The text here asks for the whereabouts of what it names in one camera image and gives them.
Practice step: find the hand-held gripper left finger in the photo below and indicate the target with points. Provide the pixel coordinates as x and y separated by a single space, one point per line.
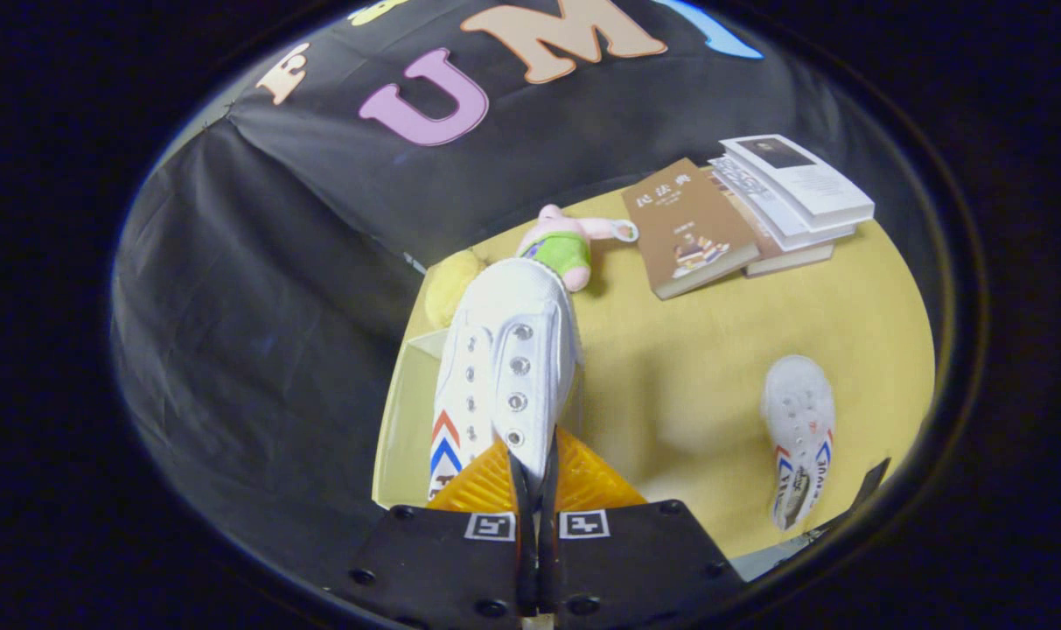
443 569

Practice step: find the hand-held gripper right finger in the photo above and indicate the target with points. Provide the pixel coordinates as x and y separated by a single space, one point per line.
635 569

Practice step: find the cream storage box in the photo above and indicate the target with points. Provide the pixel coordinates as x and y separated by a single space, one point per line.
408 420

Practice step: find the white canvas shoe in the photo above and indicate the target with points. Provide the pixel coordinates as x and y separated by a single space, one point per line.
513 297
797 394

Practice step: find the yellow plush ball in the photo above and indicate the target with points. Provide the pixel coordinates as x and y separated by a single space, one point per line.
447 289

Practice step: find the white patterned strip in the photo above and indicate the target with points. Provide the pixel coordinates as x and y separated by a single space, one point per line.
415 262

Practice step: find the pink plush toy green shirt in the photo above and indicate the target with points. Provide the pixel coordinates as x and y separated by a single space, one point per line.
565 249

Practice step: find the brown cover book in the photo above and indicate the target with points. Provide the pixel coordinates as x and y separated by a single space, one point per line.
687 227

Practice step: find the grey patterned white book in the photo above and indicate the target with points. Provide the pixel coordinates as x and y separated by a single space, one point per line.
744 188

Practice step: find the white book with dark photo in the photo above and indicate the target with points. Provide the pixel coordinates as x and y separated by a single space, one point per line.
810 184

